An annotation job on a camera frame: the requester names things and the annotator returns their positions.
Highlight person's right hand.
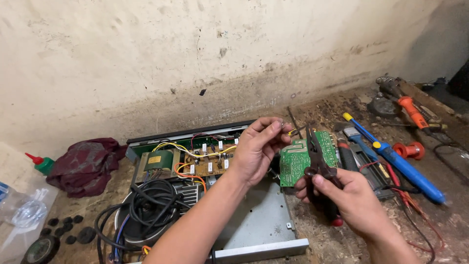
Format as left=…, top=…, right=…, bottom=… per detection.
left=294, top=169, right=387, bottom=240

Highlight person's left hand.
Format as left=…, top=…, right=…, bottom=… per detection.
left=229, top=117, right=294, bottom=187

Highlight black red handled screwdriver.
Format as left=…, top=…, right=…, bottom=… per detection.
left=335, top=131, right=360, bottom=173

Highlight orange soldering iron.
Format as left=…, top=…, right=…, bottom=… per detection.
left=397, top=96, right=455, bottom=144

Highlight black rubber wheel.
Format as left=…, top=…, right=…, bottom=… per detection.
left=21, top=235, right=61, bottom=264

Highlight green wrapped transformer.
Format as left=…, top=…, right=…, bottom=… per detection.
left=133, top=149, right=181, bottom=183

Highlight dark red handled pliers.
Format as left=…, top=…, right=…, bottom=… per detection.
left=303, top=126, right=343, bottom=191

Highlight orange plastic spool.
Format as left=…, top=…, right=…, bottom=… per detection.
left=392, top=142, right=426, bottom=161

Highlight clear plastic bag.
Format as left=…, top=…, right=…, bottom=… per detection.
left=0, top=179, right=60, bottom=263

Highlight orange wire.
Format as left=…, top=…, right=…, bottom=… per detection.
left=174, top=162, right=208, bottom=194

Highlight grey metal amplifier chassis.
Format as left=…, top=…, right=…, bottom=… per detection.
left=125, top=119, right=310, bottom=264

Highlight round metal speaker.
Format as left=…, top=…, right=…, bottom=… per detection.
left=114, top=183, right=184, bottom=247

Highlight black coiled cable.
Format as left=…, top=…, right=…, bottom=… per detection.
left=94, top=179, right=192, bottom=264

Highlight blue grey handled tool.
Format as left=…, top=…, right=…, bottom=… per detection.
left=343, top=126, right=379, bottom=163

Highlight thin black metal rod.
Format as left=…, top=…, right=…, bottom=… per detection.
left=287, top=106, right=309, bottom=140

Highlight black multimeter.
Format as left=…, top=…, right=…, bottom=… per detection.
left=349, top=142, right=395, bottom=201

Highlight black box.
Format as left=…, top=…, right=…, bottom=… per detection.
left=448, top=60, right=469, bottom=102

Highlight long green panel board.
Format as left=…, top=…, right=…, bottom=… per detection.
left=130, top=128, right=245, bottom=159

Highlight yellow wire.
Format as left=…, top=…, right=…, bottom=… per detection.
left=152, top=142, right=238, bottom=158

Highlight round black tin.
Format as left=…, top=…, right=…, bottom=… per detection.
left=367, top=96, right=402, bottom=119

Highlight brown circuit board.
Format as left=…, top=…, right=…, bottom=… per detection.
left=181, top=142, right=239, bottom=178

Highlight red test lead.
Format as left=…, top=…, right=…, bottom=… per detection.
left=359, top=161, right=446, bottom=254

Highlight green circuit board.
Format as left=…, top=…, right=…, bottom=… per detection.
left=279, top=131, right=340, bottom=188

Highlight wooden plank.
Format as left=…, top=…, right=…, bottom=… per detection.
left=399, top=78, right=469, bottom=123

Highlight black screwdriver with red end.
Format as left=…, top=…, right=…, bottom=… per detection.
left=324, top=200, right=344, bottom=227

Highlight black test lead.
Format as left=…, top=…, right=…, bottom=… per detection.
left=374, top=184, right=437, bottom=264

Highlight metal soldering iron stand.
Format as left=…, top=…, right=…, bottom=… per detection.
left=375, top=76, right=404, bottom=99

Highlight group of black rubber knobs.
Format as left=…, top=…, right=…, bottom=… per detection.
left=39, top=214, right=97, bottom=246

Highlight thin black cable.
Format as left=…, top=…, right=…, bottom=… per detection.
left=432, top=141, right=469, bottom=177

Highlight ribbed metal heat sink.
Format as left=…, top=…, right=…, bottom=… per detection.
left=179, top=183, right=203, bottom=210

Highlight blue desoldering pump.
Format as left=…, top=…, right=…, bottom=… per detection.
left=342, top=112, right=446, bottom=205

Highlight green bottle with red cap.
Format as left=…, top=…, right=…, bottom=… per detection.
left=24, top=152, right=56, bottom=176

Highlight maroon cloth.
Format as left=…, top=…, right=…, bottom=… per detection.
left=46, top=137, right=128, bottom=199

